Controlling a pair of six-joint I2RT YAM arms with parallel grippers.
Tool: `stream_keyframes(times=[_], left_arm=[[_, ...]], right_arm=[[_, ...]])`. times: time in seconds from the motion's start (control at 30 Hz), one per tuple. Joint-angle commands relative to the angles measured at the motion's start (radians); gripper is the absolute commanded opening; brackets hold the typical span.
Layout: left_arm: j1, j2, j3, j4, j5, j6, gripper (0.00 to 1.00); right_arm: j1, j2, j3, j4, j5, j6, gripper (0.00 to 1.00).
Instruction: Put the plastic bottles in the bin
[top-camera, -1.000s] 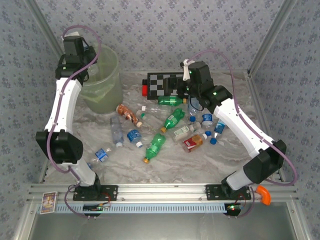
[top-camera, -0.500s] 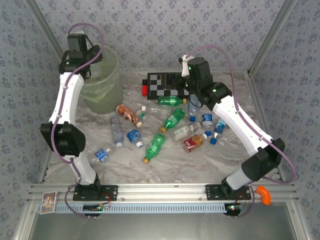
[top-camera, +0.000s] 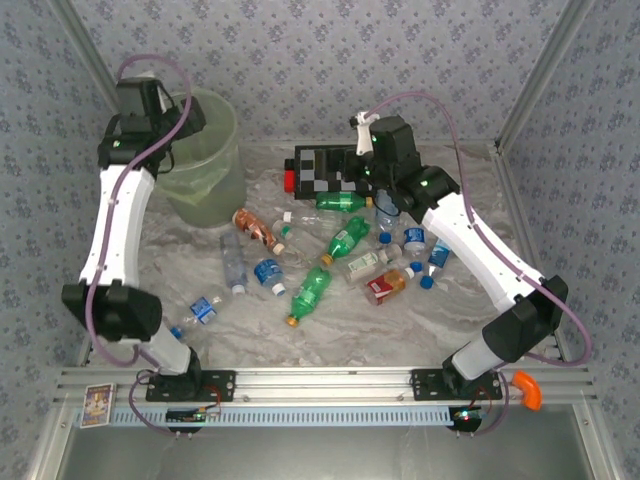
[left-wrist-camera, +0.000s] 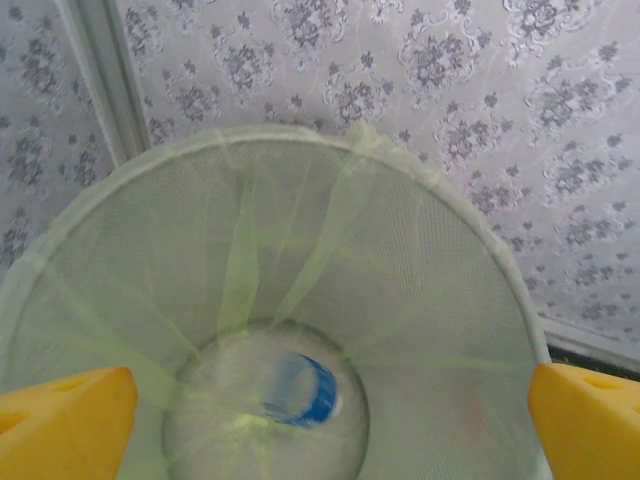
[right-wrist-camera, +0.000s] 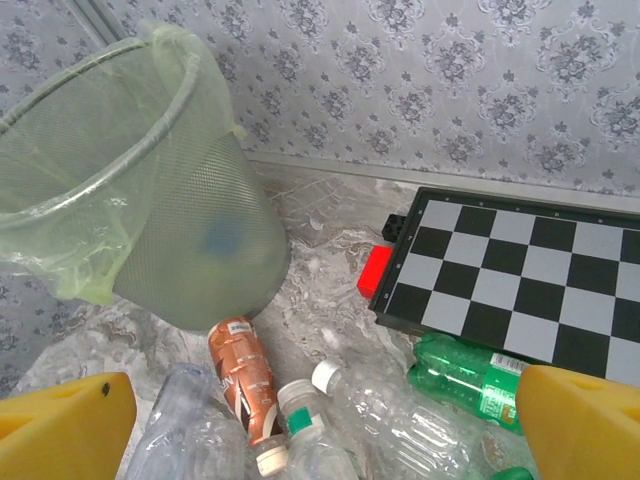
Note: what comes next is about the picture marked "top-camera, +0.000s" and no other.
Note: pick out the green plastic bottle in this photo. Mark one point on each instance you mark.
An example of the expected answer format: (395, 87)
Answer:
(340, 201)
(312, 290)
(347, 239)

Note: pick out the clear bottle white cap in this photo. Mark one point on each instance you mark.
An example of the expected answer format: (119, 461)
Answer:
(288, 216)

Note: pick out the clear bottle blue cap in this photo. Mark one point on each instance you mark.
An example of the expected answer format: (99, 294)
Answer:
(386, 217)

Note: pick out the blue label clear bottle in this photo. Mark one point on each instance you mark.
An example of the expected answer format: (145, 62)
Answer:
(202, 311)
(414, 240)
(440, 254)

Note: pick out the brown plastic bottle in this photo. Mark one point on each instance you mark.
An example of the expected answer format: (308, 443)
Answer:
(252, 227)

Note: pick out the white green label bottle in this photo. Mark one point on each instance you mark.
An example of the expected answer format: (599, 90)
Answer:
(364, 264)

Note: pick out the blue label bottle white cap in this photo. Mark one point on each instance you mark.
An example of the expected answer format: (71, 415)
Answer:
(267, 272)

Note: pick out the clear plastic bottle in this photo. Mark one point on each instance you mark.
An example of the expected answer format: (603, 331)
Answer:
(232, 260)

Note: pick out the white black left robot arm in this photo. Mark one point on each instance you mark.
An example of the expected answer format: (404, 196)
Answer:
(120, 225)

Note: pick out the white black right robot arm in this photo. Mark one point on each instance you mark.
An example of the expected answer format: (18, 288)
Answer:
(475, 250)

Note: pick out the translucent waste bin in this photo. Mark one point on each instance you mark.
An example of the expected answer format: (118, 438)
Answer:
(220, 165)

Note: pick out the black grey checkerboard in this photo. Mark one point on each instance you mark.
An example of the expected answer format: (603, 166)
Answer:
(325, 185)

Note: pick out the red and black block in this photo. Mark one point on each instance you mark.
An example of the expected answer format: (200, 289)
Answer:
(289, 182)

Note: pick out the orange plastic hook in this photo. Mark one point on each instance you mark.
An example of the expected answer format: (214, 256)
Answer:
(531, 390)

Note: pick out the right circuit board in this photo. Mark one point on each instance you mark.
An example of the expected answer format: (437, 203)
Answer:
(467, 416)

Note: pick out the circuit board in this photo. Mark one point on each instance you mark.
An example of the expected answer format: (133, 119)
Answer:
(467, 416)
(192, 415)

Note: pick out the left circuit board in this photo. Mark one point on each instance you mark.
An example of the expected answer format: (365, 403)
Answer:
(192, 415)

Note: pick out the small card sticker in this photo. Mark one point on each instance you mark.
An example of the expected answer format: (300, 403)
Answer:
(97, 405)

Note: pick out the aluminium frame post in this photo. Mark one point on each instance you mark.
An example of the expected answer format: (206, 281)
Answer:
(90, 55)
(552, 55)

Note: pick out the aluminium side rail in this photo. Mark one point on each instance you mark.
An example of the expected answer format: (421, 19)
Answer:
(517, 210)
(86, 356)

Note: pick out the aluminium mounting rail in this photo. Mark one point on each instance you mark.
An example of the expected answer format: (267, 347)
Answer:
(325, 385)

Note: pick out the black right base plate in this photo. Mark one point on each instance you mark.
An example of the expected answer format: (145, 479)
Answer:
(425, 385)

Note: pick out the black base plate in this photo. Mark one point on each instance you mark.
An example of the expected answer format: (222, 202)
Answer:
(225, 382)
(425, 385)

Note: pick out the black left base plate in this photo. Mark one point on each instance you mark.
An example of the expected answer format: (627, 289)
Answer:
(225, 382)

